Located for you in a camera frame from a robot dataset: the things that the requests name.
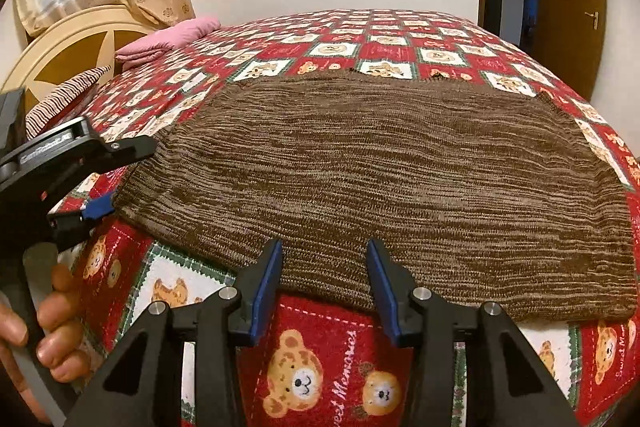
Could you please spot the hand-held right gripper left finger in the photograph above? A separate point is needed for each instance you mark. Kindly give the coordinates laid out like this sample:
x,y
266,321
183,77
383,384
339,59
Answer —
x,y
267,292

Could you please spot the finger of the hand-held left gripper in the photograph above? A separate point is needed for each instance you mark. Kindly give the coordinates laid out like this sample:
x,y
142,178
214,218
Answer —
x,y
97,207
127,149

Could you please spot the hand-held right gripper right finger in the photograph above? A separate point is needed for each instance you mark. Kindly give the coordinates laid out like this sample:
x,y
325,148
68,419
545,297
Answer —
x,y
385,292

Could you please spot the brown knitted sweater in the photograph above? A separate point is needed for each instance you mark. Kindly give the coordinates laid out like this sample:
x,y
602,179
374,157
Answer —
x,y
360,187

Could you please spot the person's left hand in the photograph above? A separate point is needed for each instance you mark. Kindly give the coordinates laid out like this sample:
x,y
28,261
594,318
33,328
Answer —
x,y
62,332

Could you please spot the striped pillow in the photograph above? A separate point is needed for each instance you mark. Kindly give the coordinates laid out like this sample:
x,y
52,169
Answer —
x,y
65,99

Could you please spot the red bear printed bedspread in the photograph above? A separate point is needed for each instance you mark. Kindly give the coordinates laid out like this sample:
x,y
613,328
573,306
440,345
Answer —
x,y
320,382

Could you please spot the pink folded blanket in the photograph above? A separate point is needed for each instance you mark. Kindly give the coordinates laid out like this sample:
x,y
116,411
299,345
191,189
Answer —
x,y
165,39

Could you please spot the cream wooden headboard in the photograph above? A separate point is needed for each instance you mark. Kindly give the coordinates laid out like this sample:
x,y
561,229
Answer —
x,y
75,37

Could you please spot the brown wooden door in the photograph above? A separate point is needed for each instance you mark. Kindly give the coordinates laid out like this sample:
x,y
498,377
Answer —
x,y
570,32

